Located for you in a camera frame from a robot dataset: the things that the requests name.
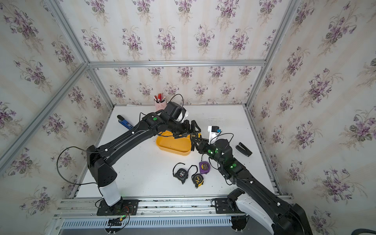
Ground red pens in cup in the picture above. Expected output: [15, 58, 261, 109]
[154, 93, 165, 103]

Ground yellow storage tray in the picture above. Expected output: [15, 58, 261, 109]
[156, 131, 192, 156]

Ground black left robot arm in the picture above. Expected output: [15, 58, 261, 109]
[86, 110, 201, 207]

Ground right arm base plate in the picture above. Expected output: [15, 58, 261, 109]
[211, 198, 247, 215]

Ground black yellow tape measure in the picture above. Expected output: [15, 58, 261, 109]
[189, 165, 204, 189]
[190, 133, 203, 151]

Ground small circuit board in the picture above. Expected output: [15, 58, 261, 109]
[107, 218, 123, 227]

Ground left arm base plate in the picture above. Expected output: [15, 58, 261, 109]
[96, 199, 139, 216]

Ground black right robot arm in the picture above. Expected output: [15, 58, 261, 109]
[191, 137, 312, 235]

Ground blue black stapler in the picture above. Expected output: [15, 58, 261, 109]
[117, 115, 134, 130]

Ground purple tape measure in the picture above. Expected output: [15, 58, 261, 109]
[199, 161, 211, 174]

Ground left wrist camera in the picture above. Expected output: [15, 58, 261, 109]
[164, 101, 188, 122]

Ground pink pen holder cup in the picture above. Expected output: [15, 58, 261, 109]
[155, 100, 167, 111]

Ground aluminium mounting rail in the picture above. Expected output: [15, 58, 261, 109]
[46, 195, 264, 235]

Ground black grey tape measure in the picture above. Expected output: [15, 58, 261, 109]
[172, 163, 189, 185]

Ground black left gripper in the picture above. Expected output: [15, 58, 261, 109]
[166, 118, 203, 140]

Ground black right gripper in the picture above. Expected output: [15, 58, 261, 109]
[191, 136, 224, 167]

